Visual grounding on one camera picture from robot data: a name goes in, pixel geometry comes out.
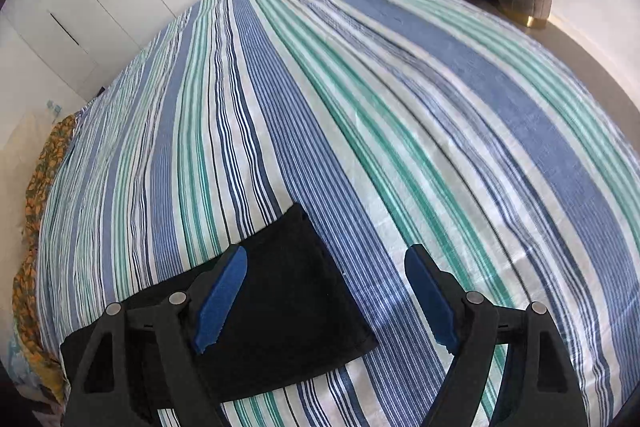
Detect orange floral cloth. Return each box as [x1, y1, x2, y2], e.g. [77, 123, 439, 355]
[11, 114, 81, 403]

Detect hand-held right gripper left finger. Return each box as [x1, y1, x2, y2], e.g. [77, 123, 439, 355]
[61, 245, 248, 427]

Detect blue green striped bedspread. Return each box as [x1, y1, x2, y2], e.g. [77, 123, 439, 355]
[37, 0, 640, 427]

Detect black pants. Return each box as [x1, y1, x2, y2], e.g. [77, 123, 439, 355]
[60, 203, 379, 423]

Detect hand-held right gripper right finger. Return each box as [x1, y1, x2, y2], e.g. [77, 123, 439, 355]
[404, 244, 589, 427]

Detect brown laundry basket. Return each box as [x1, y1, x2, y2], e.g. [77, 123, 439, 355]
[495, 0, 558, 28]

